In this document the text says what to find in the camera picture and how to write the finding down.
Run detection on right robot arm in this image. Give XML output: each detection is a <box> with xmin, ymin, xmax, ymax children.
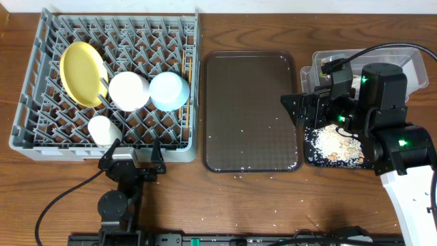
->
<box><xmin>280</xmin><ymin>59</ymin><xmax>436</xmax><ymax>245</ymax></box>

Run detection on clear plastic bin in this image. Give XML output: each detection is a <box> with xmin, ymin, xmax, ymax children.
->
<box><xmin>311</xmin><ymin>48</ymin><xmax>429</xmax><ymax>99</ymax></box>

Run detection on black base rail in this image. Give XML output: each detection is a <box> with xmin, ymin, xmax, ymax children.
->
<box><xmin>67</xmin><ymin>226</ymin><xmax>406</xmax><ymax>246</ymax></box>

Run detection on rice and food scraps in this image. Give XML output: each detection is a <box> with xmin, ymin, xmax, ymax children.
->
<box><xmin>305</xmin><ymin>123</ymin><xmax>365</xmax><ymax>164</ymax></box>

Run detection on pink white bowl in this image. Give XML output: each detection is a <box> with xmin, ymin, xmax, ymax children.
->
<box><xmin>109</xmin><ymin>72</ymin><xmax>150</xmax><ymax>112</ymax></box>

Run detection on dark brown serving tray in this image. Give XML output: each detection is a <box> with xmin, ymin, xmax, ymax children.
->
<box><xmin>201</xmin><ymin>51</ymin><xmax>303</xmax><ymax>174</ymax></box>

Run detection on white paper cup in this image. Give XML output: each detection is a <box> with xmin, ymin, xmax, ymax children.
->
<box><xmin>87</xmin><ymin>115</ymin><xmax>122</xmax><ymax>148</ymax></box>

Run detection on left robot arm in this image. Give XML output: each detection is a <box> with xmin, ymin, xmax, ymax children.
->
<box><xmin>98</xmin><ymin>139</ymin><xmax>167</xmax><ymax>234</ymax></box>

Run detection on grey plastic dish rack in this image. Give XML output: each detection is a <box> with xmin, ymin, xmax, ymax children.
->
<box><xmin>9</xmin><ymin>10</ymin><xmax>201</xmax><ymax>162</ymax></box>

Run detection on black rectangular waste tray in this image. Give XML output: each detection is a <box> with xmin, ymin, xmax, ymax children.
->
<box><xmin>303</xmin><ymin>126</ymin><xmax>375</xmax><ymax>170</ymax></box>

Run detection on yellow round plate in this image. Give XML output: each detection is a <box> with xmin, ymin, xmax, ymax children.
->
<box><xmin>59</xmin><ymin>42</ymin><xmax>108</xmax><ymax>107</ymax></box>

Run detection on white paper napkin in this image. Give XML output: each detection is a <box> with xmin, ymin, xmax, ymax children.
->
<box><xmin>352</xmin><ymin>74</ymin><xmax>361</xmax><ymax>90</ymax></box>

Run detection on light blue bowl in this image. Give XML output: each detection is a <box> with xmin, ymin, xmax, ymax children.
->
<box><xmin>150</xmin><ymin>72</ymin><xmax>189</xmax><ymax>111</ymax></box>

